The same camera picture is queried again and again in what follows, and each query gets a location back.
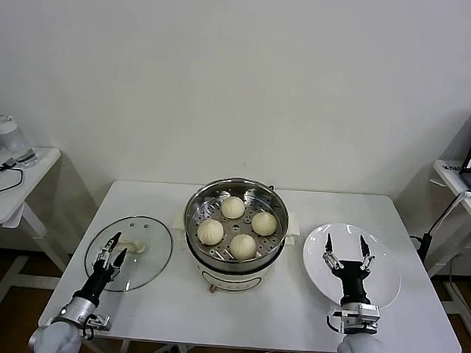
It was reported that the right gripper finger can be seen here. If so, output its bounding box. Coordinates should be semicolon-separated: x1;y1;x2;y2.
356;234;378;272
320;231;346;272

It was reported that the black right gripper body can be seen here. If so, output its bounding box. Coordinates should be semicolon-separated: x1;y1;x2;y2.
333;260;373;308

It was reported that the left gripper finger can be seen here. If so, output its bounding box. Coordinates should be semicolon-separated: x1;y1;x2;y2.
110;246;129;276
95;230;122;266

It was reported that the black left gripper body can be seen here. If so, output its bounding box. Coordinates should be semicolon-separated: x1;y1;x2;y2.
74;257;120;304

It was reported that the round glass pot lid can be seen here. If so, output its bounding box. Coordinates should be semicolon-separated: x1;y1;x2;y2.
83;212;176;295

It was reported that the white steamed baozi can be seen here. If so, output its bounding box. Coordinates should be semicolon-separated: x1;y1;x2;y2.
229;231;259;261
250;211;278;236
220;195;246;220
196;217;226;247

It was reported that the perforated steel steamer basket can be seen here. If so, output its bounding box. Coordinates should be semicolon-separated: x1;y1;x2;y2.
181;175;293;274

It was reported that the white oval plate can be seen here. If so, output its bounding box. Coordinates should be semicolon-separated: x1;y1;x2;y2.
299;220;405;312

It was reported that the white side table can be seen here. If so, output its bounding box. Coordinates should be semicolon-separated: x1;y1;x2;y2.
422;159;471;340
0;144;80;312

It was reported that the clear water bottle white cap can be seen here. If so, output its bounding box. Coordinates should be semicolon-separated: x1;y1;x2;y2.
0;113;41;170

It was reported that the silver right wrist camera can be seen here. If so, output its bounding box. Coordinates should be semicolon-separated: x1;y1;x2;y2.
344;303;381;331

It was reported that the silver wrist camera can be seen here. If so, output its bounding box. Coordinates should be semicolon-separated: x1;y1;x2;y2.
344;303;381;331
86;314;113;333

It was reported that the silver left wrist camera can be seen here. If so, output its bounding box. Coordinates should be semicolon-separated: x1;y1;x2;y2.
86;314;113;333

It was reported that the black post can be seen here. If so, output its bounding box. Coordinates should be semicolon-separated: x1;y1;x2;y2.
419;232;432;261

